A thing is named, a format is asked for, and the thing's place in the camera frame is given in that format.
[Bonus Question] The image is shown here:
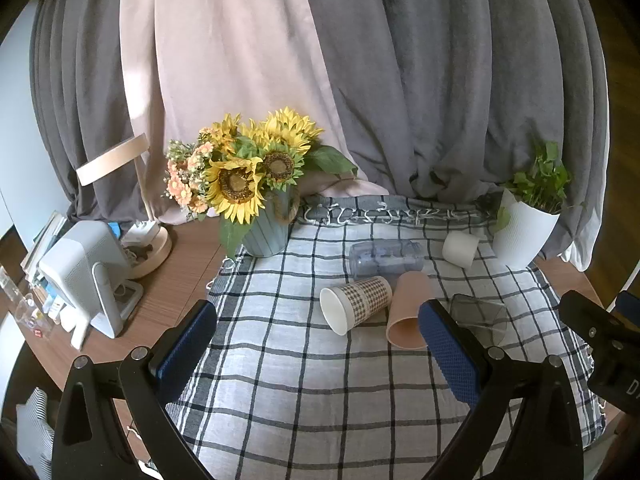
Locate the white ribbed plant pot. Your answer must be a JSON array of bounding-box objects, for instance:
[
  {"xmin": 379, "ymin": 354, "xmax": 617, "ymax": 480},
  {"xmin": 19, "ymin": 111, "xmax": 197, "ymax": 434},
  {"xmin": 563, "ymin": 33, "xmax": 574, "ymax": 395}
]
[{"xmin": 492, "ymin": 189, "xmax": 561, "ymax": 268}]

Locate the blue-grey ribbed vase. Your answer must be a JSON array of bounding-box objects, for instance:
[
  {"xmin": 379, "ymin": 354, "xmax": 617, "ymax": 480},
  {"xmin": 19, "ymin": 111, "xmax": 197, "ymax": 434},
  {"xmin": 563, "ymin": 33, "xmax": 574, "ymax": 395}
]
[{"xmin": 241, "ymin": 187, "xmax": 302, "ymax": 257}]

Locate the clear plastic box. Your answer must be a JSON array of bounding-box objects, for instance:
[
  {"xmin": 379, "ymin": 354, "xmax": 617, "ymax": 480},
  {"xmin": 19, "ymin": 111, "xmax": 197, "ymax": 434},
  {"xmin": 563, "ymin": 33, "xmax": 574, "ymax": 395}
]
[{"xmin": 0, "ymin": 265, "xmax": 57, "ymax": 342}]

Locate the white curtain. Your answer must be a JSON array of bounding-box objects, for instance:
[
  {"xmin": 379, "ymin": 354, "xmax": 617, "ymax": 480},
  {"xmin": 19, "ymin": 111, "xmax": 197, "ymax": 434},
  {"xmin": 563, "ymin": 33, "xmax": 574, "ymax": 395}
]
[{"xmin": 560, "ymin": 95, "xmax": 612, "ymax": 273}]

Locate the striped cloth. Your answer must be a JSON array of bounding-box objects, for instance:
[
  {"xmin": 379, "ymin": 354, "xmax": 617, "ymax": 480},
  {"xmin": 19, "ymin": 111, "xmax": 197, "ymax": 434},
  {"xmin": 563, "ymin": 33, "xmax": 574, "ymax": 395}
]
[{"xmin": 15, "ymin": 387, "xmax": 56, "ymax": 480}]

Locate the white cup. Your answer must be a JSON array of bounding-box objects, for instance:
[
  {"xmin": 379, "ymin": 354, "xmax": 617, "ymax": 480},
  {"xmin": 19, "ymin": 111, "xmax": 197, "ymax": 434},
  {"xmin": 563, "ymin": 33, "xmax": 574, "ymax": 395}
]
[{"xmin": 442, "ymin": 231, "xmax": 480, "ymax": 268}]

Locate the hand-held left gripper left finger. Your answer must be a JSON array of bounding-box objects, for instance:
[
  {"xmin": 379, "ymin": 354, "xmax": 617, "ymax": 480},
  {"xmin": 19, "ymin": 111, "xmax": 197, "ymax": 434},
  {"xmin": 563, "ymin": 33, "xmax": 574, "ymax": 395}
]
[{"xmin": 51, "ymin": 300, "xmax": 217, "ymax": 480}]

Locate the green leafy plant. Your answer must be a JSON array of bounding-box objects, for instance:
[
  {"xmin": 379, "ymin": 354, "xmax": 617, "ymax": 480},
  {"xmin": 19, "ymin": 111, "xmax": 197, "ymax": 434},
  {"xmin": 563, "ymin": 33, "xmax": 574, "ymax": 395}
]
[{"xmin": 492, "ymin": 141, "xmax": 587, "ymax": 233}]

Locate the row of books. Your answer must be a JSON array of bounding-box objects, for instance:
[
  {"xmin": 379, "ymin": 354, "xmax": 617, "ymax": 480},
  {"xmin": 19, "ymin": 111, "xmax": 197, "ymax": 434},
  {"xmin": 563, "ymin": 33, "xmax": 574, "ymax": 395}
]
[{"xmin": 20, "ymin": 210, "xmax": 68, "ymax": 286}]

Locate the pink cup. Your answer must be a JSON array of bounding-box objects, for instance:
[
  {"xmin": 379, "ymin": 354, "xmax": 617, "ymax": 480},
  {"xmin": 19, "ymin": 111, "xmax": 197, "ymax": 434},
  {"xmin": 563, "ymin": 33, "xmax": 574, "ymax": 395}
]
[{"xmin": 386, "ymin": 271, "xmax": 434, "ymax": 351}]

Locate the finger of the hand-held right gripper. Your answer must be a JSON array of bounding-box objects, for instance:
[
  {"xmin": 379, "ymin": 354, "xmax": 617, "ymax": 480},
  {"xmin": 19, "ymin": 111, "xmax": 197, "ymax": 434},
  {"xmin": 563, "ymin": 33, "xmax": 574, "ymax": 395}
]
[
  {"xmin": 558, "ymin": 290, "xmax": 626, "ymax": 361},
  {"xmin": 614, "ymin": 291, "xmax": 640, "ymax": 322}
]

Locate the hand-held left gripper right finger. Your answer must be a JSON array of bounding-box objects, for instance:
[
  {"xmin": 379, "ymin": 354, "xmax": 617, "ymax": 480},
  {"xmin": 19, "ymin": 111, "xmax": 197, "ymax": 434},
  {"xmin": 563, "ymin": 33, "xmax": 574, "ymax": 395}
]
[{"xmin": 417, "ymin": 299, "xmax": 586, "ymax": 480}]

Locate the clear glass cup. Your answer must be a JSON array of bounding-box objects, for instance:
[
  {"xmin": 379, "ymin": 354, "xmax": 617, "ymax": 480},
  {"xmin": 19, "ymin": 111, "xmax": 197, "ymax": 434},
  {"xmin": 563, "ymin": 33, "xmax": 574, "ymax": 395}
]
[{"xmin": 447, "ymin": 294, "xmax": 508, "ymax": 347}]

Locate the pink curtain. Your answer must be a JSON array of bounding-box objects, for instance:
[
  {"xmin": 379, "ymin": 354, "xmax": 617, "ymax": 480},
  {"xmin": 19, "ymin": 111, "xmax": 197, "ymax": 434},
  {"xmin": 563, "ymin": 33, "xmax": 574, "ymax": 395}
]
[{"xmin": 120, "ymin": 0, "xmax": 391, "ymax": 226}]

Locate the checked tablecloth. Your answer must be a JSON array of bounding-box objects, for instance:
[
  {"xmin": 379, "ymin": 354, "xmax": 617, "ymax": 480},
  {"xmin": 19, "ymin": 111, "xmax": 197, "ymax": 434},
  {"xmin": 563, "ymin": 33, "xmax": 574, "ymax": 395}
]
[{"xmin": 165, "ymin": 194, "xmax": 608, "ymax": 480}]

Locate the clear blue plastic cup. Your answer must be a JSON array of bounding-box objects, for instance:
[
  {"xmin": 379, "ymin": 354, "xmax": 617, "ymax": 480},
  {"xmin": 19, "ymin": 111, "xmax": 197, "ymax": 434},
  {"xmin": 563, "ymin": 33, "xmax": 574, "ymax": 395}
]
[{"xmin": 349, "ymin": 240, "xmax": 425, "ymax": 281}]

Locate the beige desk lamp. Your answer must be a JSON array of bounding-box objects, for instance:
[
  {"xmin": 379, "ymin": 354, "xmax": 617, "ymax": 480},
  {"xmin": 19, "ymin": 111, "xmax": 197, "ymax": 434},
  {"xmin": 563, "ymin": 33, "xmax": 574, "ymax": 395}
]
[{"xmin": 76, "ymin": 133, "xmax": 173, "ymax": 279}]

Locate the grey curtain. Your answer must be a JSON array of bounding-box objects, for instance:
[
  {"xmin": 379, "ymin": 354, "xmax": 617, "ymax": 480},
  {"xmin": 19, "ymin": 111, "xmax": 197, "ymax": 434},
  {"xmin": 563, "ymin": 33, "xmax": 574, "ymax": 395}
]
[{"xmin": 30, "ymin": 0, "xmax": 608, "ymax": 271}]

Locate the white speaker-like device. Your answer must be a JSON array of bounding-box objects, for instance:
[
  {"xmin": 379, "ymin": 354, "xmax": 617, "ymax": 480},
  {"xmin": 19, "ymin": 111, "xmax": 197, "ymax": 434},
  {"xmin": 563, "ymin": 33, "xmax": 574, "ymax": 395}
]
[{"xmin": 39, "ymin": 221, "xmax": 143, "ymax": 338}]

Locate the houndstooth paper cup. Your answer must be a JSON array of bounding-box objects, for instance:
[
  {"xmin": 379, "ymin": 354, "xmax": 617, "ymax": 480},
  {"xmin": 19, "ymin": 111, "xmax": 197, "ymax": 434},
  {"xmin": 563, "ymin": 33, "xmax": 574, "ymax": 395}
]
[{"xmin": 319, "ymin": 276, "xmax": 393, "ymax": 337}]

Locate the sunflower bouquet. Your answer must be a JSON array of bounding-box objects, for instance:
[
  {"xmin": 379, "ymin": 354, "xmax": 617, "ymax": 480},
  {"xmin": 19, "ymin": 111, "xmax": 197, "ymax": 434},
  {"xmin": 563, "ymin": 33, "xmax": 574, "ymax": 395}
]
[{"xmin": 162, "ymin": 106, "xmax": 358, "ymax": 261}]

